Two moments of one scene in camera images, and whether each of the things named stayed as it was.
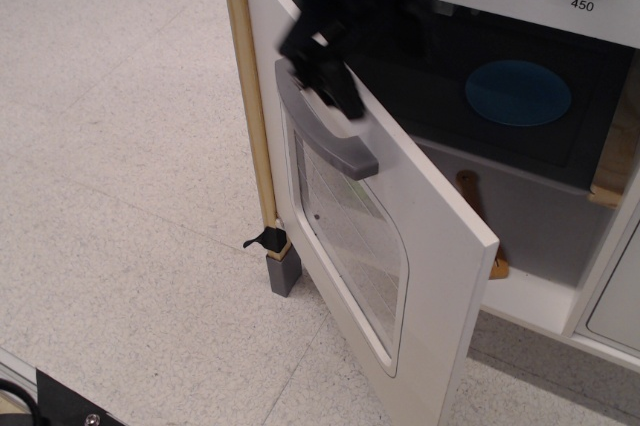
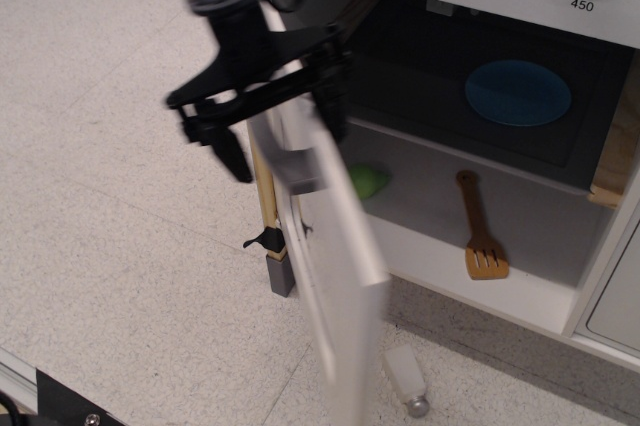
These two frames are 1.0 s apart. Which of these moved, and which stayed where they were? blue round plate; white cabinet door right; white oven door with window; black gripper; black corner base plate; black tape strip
Moved: black gripper; white oven door with window
Stayed: white cabinet door right; black tape strip; black corner base plate; blue round plate
